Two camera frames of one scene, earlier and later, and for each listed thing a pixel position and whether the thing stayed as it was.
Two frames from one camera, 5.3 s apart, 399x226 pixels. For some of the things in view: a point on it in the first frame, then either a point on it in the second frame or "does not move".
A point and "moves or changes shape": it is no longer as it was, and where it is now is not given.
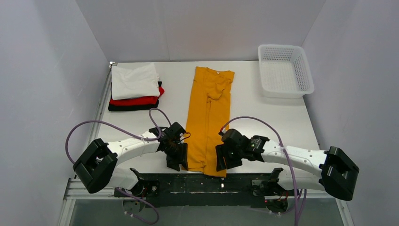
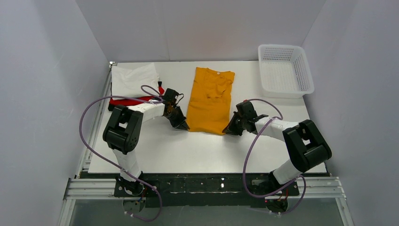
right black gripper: [225, 152] to [237, 121]
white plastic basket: [284, 72] does not move
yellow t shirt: [209, 117] moves or changes shape
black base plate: [210, 189] does not move
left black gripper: [174, 151] to [174, 114]
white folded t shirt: [137, 81] does not move
